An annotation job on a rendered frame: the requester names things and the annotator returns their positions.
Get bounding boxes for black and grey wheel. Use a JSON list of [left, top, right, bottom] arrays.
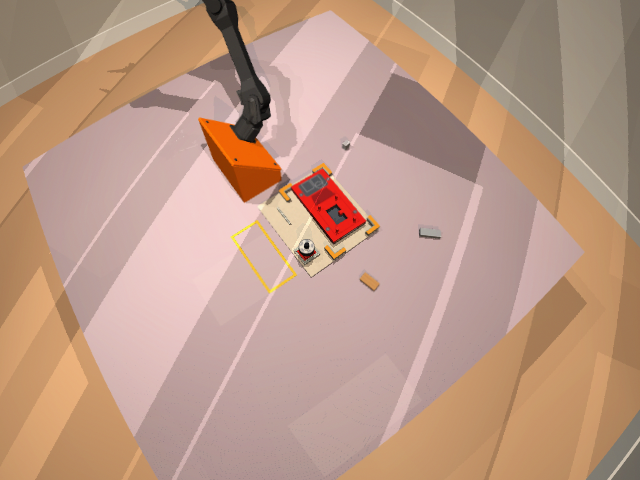
[[299, 239, 315, 256]]

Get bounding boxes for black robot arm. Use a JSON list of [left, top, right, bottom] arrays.
[[202, 0, 271, 144]]

